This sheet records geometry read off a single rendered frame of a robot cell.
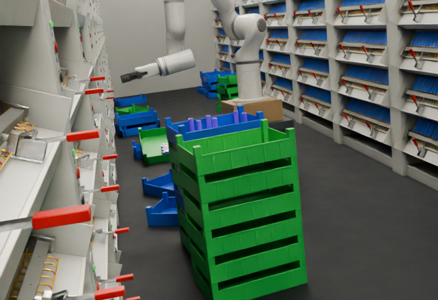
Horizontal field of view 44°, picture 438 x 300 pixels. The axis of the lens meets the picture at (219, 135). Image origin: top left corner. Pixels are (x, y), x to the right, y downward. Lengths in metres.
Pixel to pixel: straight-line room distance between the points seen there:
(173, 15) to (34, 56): 1.64
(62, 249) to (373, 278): 1.09
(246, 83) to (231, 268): 1.29
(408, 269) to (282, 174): 0.51
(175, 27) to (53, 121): 1.64
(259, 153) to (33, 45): 0.86
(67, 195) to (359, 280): 1.09
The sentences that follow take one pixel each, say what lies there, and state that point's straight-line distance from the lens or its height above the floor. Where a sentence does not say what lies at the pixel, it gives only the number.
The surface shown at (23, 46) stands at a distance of 0.79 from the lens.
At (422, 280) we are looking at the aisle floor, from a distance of 1.72.
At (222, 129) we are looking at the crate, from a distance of 1.79.
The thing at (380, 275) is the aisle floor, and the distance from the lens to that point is 1.74.
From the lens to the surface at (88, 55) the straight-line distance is 2.18.
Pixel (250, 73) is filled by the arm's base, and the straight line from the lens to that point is 2.66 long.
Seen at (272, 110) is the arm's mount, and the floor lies 0.33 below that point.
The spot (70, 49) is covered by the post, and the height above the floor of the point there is 0.77.
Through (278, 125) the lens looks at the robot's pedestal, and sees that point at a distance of 2.62.
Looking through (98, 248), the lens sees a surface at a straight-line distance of 1.36.
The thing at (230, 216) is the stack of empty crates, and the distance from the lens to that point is 1.51.
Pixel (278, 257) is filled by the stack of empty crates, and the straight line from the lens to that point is 1.62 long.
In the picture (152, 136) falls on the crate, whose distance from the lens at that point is 3.46.
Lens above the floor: 0.81
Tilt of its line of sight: 13 degrees down
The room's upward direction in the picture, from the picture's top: 6 degrees counter-clockwise
